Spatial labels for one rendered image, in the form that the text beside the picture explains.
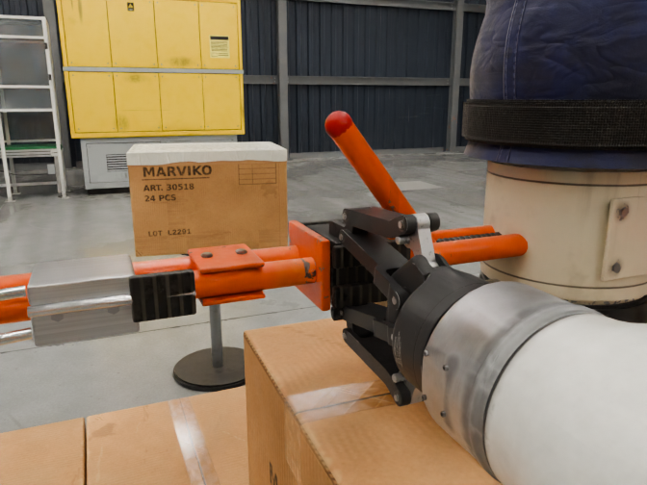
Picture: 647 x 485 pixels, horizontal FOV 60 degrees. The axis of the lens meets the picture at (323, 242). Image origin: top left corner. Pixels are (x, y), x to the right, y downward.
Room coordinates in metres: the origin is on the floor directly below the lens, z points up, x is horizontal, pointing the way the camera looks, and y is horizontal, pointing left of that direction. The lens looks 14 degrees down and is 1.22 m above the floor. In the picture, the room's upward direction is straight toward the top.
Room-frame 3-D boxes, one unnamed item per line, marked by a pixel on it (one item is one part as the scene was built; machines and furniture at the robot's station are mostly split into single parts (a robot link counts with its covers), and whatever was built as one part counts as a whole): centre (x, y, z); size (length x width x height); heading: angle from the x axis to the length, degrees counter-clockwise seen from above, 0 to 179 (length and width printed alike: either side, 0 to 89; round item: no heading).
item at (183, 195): (2.36, 0.49, 0.82); 0.60 x 0.40 x 0.40; 104
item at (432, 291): (0.32, -0.07, 1.08); 0.09 x 0.07 x 0.08; 22
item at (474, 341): (0.26, -0.10, 1.08); 0.09 x 0.06 x 0.09; 112
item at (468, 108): (0.57, -0.26, 1.20); 0.23 x 0.23 x 0.04
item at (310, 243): (0.48, -0.02, 1.08); 0.10 x 0.08 x 0.06; 22
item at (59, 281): (0.40, 0.18, 1.07); 0.07 x 0.07 x 0.04; 22
